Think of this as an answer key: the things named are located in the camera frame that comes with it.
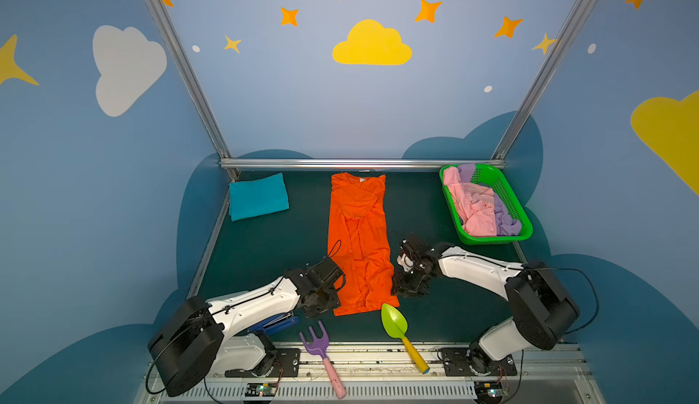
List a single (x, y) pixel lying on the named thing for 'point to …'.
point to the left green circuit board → (260, 389)
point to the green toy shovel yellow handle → (395, 324)
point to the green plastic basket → (491, 176)
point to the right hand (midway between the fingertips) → (398, 290)
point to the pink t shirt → (474, 204)
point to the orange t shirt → (358, 242)
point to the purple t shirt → (506, 226)
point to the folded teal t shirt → (262, 196)
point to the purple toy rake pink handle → (319, 347)
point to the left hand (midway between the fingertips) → (339, 307)
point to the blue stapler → (276, 323)
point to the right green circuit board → (488, 392)
